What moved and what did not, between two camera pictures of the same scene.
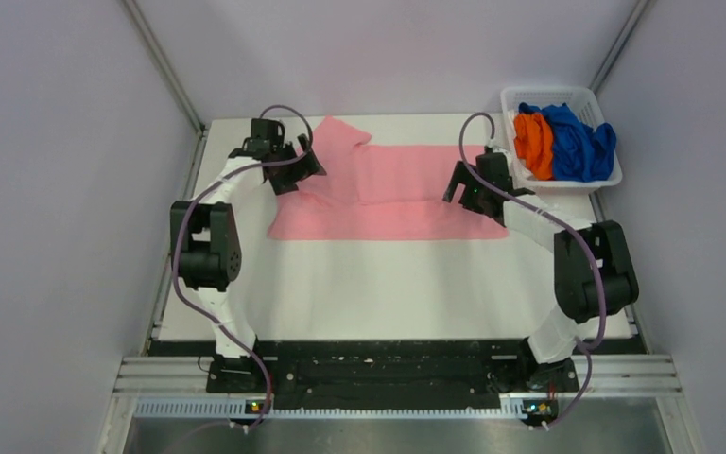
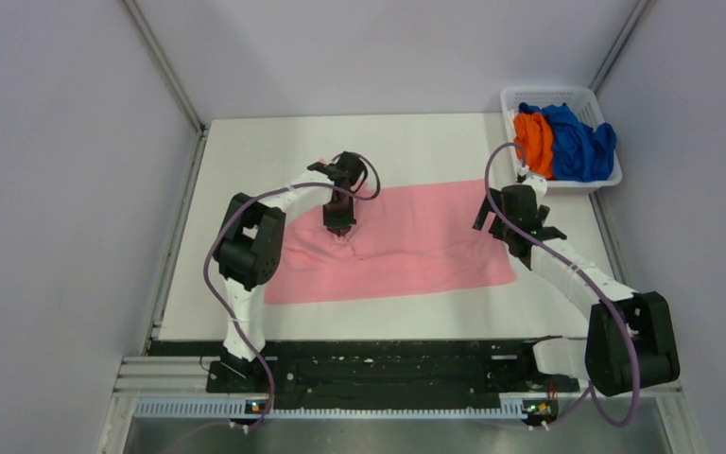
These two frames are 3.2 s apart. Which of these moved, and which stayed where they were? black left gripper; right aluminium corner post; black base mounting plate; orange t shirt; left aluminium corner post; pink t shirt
Moved: black left gripper; pink t shirt
Stayed: right aluminium corner post; left aluminium corner post; orange t shirt; black base mounting plate
